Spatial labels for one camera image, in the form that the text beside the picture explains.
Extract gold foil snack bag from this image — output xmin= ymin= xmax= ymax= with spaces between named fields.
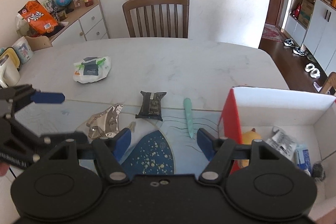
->
xmin=76 ymin=103 xmax=136 ymax=142

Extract yellow capybara toy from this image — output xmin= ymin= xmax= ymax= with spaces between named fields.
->
xmin=238 ymin=128 xmax=262 ymax=169

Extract mint green pen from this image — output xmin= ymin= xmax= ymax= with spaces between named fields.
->
xmin=183 ymin=98 xmax=194 ymax=139

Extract white green plastic bag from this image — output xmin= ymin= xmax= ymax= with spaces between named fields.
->
xmin=73 ymin=56 xmax=112 ymax=84

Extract black snack packet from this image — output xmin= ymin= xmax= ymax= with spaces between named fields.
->
xmin=135 ymin=91 xmax=167 ymax=122

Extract white printed foil pouch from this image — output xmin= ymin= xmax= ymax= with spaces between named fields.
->
xmin=265 ymin=126 xmax=298 ymax=161

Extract blue tissue pack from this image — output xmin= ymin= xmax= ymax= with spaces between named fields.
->
xmin=294 ymin=144 xmax=311 ymax=176

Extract clear bag dark contents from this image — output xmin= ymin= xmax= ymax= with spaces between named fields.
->
xmin=311 ymin=161 xmax=326 ymax=182

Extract blue round pattern table mat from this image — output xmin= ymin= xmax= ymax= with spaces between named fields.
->
xmin=10 ymin=99 xmax=227 ymax=177

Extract white yellow kettle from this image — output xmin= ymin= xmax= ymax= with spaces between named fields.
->
xmin=0 ymin=47 xmax=21 ymax=88

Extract white printed mug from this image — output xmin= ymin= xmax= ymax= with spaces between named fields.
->
xmin=12 ymin=36 xmax=34 ymax=64

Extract orange snack bag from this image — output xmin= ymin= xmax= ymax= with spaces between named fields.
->
xmin=18 ymin=0 xmax=59 ymax=35

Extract white drawer sideboard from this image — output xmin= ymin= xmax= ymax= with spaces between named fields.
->
xmin=49 ymin=0 xmax=110 ymax=47

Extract red white cardboard box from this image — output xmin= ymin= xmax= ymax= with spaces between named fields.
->
xmin=218 ymin=86 xmax=335 ymax=223

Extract white slipper left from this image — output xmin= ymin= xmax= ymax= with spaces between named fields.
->
xmin=305 ymin=63 xmax=315 ymax=73

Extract white slipper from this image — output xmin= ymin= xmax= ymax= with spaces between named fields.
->
xmin=305 ymin=63 xmax=315 ymax=73
xmin=310 ymin=68 xmax=321 ymax=79

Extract red patterned door rug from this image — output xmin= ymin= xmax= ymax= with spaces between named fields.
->
xmin=261 ymin=24 xmax=286 ymax=42

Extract white slipper right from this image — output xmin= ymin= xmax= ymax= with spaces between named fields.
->
xmin=310 ymin=68 xmax=321 ymax=79

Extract dark sneaker right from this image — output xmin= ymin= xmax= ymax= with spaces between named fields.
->
xmin=292 ymin=47 xmax=306 ymax=56

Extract dark sneaker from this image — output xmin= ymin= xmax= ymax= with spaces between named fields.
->
xmin=292 ymin=47 xmax=306 ymax=56
xmin=283 ymin=38 xmax=295 ymax=48

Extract dark sneaker left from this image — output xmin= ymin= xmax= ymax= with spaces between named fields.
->
xmin=283 ymin=38 xmax=295 ymax=48

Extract wooden chair at right side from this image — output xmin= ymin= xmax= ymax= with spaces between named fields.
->
xmin=319 ymin=72 xmax=336 ymax=94

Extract wooden chair at far side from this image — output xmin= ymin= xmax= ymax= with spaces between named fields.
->
xmin=122 ymin=0 xmax=190 ymax=39

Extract cardboard box in shelf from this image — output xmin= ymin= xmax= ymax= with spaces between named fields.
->
xmin=298 ymin=0 xmax=314 ymax=28

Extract white wall cabinet unit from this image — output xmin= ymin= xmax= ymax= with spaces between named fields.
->
xmin=281 ymin=0 xmax=335 ymax=75

